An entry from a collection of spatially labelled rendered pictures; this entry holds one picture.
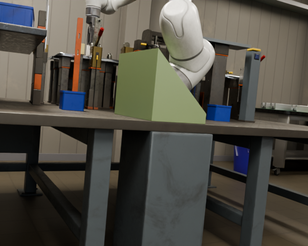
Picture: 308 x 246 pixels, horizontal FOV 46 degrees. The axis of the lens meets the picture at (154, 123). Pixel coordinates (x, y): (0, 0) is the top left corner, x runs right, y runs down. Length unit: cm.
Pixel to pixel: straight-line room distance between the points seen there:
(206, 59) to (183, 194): 59
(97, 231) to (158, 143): 42
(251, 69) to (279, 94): 368
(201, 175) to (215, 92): 73
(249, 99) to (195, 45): 89
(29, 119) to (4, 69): 285
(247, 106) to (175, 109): 91
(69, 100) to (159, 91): 50
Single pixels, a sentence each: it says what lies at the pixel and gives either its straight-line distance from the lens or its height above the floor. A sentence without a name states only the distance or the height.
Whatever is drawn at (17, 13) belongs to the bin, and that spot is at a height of 112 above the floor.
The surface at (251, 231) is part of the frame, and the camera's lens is 193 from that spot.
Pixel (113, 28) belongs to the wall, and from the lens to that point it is 443.
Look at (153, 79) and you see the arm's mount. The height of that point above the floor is 86.
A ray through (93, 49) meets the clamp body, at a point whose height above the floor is 104.
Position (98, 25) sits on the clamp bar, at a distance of 212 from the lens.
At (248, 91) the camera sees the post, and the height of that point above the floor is 89.
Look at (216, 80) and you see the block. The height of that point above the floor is 93.
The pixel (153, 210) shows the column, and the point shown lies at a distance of 149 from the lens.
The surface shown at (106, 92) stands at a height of 80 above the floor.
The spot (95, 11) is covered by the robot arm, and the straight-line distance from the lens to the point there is 226.
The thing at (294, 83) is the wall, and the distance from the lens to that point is 620.
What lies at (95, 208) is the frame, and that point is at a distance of 144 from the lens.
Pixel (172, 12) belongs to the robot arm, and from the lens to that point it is 146.
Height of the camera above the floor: 78
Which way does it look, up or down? 4 degrees down
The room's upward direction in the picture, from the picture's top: 5 degrees clockwise
